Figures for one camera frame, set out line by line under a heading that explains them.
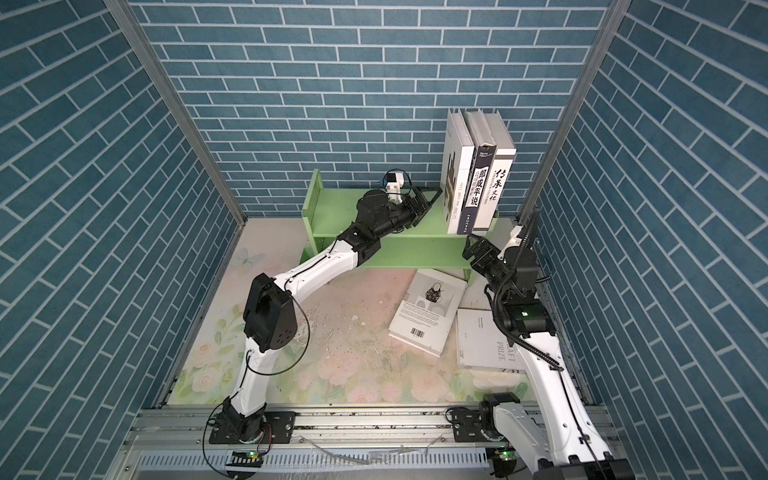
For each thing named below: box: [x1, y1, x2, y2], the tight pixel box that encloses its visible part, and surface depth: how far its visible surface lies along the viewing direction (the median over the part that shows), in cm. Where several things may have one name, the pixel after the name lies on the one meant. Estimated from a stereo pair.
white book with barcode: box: [388, 269, 468, 357], surface depth 93 cm
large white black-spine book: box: [474, 111, 517, 231], surface depth 68 cm
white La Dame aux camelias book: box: [440, 109, 475, 235], surface depth 70 cm
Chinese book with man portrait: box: [457, 110, 497, 235], surface depth 69 cm
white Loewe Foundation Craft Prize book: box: [457, 308, 525, 374], surface depth 86 cm
